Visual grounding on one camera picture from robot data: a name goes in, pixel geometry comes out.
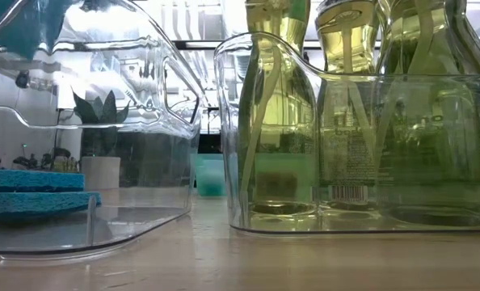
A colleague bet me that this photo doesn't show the clear plastic bin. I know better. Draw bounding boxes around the clear plastic bin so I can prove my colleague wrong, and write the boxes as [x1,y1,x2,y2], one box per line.
[0,0,207,262]
[213,32,480,238]

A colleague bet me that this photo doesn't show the potted plant white pot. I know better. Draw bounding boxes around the potted plant white pot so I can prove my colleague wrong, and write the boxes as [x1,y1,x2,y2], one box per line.
[72,89,131,191]

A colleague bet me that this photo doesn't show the teal plastic bin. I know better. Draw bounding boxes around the teal plastic bin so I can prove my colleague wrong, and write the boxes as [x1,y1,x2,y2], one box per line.
[192,152,241,199]

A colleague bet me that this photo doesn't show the yellow dish soap pump bottle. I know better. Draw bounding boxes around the yellow dish soap pump bottle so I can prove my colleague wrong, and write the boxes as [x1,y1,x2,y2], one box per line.
[375,0,480,227]
[238,0,320,221]
[315,0,381,207]

